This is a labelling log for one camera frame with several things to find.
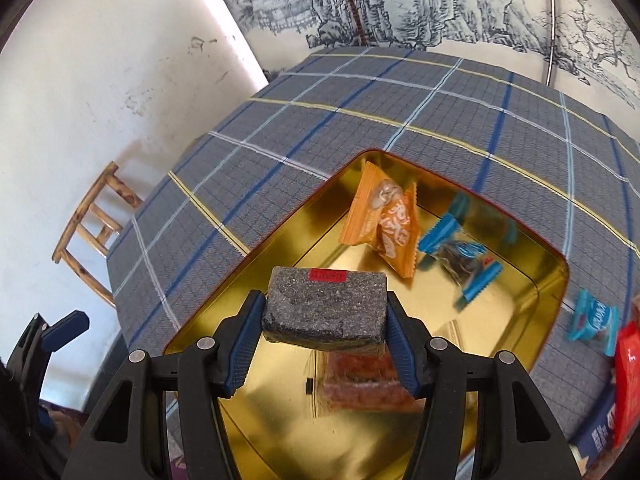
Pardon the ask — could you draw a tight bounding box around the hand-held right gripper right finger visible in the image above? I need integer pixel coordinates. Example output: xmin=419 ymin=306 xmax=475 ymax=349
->
xmin=384 ymin=291 xmax=583 ymax=480

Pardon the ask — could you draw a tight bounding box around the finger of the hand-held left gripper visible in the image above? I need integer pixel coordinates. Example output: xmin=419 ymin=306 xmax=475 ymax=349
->
xmin=42 ymin=310 xmax=91 ymax=354

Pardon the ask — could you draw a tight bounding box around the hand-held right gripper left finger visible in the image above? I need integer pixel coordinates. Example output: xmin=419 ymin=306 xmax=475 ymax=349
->
xmin=62 ymin=289 xmax=268 ymax=480

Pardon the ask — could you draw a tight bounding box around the black sesame snack block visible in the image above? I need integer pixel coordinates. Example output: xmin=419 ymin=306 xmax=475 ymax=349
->
xmin=261 ymin=266 xmax=390 ymax=353

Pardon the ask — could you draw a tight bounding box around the gold and red tin box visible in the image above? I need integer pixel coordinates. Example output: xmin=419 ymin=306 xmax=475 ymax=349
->
xmin=162 ymin=147 xmax=571 ymax=480

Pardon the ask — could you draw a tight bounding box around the blue snack packet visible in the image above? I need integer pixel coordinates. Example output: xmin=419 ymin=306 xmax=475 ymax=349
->
xmin=567 ymin=288 xmax=621 ymax=356

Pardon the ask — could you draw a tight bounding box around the red snack packet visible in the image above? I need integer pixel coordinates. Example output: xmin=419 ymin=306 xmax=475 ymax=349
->
xmin=611 ymin=321 xmax=640 ymax=448

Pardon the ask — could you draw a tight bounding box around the orange snack packet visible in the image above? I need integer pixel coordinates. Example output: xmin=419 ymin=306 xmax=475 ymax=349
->
xmin=340 ymin=161 xmax=401 ymax=248
xmin=372 ymin=182 xmax=419 ymax=279

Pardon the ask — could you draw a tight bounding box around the clear packet with blue ends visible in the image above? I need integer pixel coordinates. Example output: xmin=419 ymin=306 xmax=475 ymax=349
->
xmin=417 ymin=212 xmax=503 ymax=302

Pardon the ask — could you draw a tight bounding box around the wooden chair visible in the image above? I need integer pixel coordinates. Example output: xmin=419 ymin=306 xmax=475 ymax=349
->
xmin=52 ymin=160 xmax=146 ymax=308

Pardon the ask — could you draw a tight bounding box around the dark blue box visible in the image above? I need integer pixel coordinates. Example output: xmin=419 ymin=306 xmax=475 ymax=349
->
xmin=570 ymin=400 xmax=619 ymax=466

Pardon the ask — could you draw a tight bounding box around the thin metal pole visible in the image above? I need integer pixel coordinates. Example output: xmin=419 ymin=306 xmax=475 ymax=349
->
xmin=544 ymin=0 xmax=560 ymax=86

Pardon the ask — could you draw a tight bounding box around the ink landscape wall painting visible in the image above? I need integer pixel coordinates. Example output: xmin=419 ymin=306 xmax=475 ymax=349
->
xmin=200 ymin=0 xmax=640 ymax=111

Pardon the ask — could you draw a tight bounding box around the brown beaded cord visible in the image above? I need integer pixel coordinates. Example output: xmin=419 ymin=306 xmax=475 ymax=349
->
xmin=332 ymin=0 xmax=371 ymax=47

